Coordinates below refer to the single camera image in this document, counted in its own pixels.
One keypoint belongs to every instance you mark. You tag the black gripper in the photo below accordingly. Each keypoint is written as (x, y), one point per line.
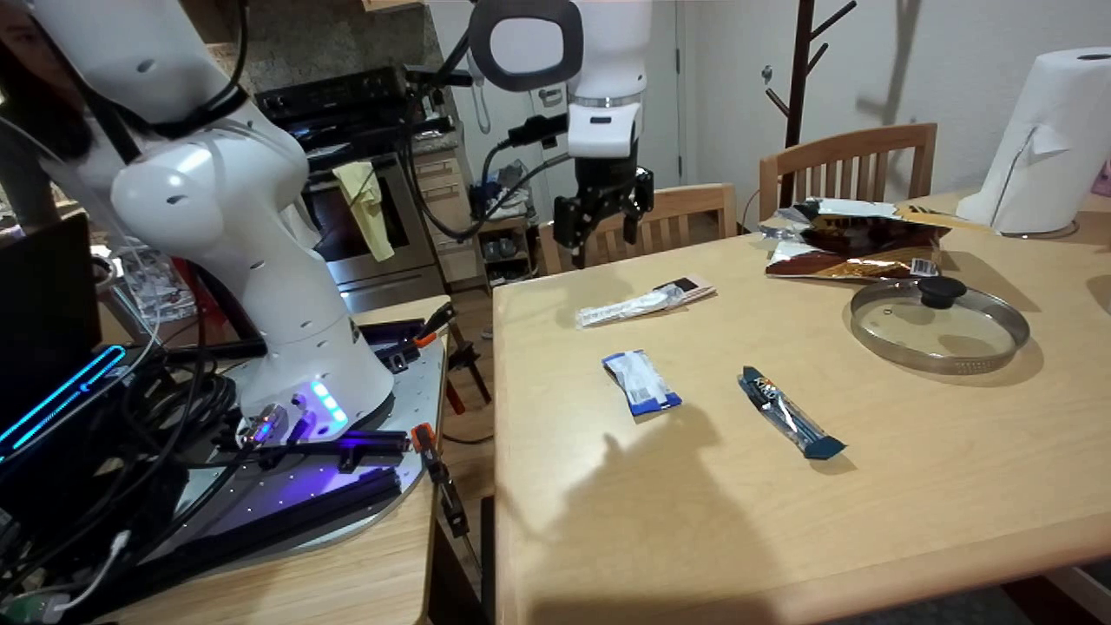
(600, 188)

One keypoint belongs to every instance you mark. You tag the blue and white packet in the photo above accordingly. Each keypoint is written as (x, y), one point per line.
(641, 382)

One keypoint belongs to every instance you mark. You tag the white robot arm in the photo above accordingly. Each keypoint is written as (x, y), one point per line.
(211, 179)

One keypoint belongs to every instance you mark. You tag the clear plastic cutlery packet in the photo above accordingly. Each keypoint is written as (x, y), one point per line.
(647, 302)

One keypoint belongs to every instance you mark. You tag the wooden chair near gripper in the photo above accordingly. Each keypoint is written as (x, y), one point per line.
(677, 217)

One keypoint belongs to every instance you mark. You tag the black stove oven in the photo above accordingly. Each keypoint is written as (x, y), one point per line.
(340, 121)

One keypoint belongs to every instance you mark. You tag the dark blue snack bar wrapper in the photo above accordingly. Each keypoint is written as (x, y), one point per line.
(813, 444)

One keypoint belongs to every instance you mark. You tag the brown snack bag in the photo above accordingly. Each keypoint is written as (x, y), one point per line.
(847, 241)

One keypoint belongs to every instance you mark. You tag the yellow cloth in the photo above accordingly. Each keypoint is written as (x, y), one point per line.
(362, 195)

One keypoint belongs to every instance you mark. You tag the wooden chair far side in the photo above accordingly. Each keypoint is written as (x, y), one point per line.
(853, 166)

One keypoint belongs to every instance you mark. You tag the dark wooden coat rack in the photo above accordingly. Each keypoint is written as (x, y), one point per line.
(806, 52)

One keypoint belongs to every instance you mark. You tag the glass pot lid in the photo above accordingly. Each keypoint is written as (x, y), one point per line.
(939, 324)

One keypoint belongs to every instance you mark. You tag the white paper towel roll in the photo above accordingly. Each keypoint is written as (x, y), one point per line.
(1054, 147)

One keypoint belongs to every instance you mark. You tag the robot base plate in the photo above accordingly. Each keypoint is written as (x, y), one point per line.
(288, 498)

